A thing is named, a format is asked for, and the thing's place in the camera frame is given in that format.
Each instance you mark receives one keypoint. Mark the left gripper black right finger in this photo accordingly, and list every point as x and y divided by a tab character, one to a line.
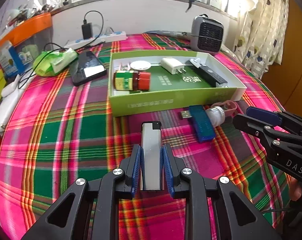
213	203

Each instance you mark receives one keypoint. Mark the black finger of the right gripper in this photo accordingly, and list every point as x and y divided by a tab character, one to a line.
253	126
273	117

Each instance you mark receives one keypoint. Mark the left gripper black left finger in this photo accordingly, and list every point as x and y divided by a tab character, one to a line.
89	209

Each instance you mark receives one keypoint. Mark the silver black lighter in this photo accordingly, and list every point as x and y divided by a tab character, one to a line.
151	158

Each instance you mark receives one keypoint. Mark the white USB charger plug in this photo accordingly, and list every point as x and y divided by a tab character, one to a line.
172	65

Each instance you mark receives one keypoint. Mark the red medicine bottle green label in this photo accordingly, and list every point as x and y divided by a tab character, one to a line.
131	80

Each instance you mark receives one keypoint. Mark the person's right hand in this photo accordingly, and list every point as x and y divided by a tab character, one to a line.
295	190

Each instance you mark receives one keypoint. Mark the pink plastic hanger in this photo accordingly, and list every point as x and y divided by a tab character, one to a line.
228	106

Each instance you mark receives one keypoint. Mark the blue USB card reader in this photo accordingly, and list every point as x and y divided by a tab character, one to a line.
200	121

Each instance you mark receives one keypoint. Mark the floral white curtain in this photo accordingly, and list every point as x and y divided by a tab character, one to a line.
261	32

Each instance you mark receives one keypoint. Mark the grey mini heater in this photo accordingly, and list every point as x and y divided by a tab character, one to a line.
206	35

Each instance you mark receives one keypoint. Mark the grey floral folded cloth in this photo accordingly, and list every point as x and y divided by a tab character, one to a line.
174	34

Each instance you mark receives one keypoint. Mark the white small device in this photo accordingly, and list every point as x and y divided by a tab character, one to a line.
10	88

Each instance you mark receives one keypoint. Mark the green and white shallow box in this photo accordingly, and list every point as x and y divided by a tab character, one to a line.
169	91

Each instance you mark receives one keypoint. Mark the black smartphone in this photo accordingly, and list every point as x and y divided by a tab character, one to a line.
87	67

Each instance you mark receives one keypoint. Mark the green tissue pack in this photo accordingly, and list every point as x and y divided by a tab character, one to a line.
51	63

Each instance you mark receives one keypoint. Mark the white knob green base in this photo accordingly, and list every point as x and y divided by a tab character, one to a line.
140	65

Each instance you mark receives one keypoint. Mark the blue white carton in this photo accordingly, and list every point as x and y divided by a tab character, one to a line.
10	61

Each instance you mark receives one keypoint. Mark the white power strip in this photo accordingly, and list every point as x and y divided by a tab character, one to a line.
117	36

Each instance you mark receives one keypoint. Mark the orange lidded storage bin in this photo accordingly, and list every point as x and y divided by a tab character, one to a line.
30	37

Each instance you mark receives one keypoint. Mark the black power adapter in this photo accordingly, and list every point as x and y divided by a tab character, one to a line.
87	32

